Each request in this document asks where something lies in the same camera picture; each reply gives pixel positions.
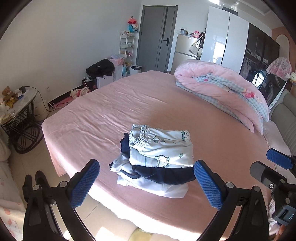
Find pink bed sheet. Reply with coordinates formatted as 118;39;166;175
42;71;269;240

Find pink plush on fridge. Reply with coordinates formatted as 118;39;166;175
191;31;201;38

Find white light blue garment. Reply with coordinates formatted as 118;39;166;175
109;154;189;198

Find cartoon print pajama pants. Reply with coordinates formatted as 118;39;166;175
129;124;194;168

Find white shelf rack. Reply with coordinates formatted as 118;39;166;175
119;31;135;67

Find pink hanging garment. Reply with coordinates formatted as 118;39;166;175
266;57;292;79

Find round marble side table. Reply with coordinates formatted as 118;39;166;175
1;86;44;154

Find silver refrigerator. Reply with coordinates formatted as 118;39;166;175
171;34;203;75

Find black bag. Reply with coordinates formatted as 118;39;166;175
86;59;115;78

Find pink folded quilt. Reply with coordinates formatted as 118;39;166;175
174;60;270;134

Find black and white wardrobe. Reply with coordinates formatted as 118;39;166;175
200;6;285;106

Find brown teddy bear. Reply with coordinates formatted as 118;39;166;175
2;86;18;108

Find dark navy garment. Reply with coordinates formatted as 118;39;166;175
120;133;196;185

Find red blue plush toy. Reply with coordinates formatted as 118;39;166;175
128;16;138;33

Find grey door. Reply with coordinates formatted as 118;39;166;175
137;5;178;72

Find white trash bin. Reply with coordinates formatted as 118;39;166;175
129;65;142;75

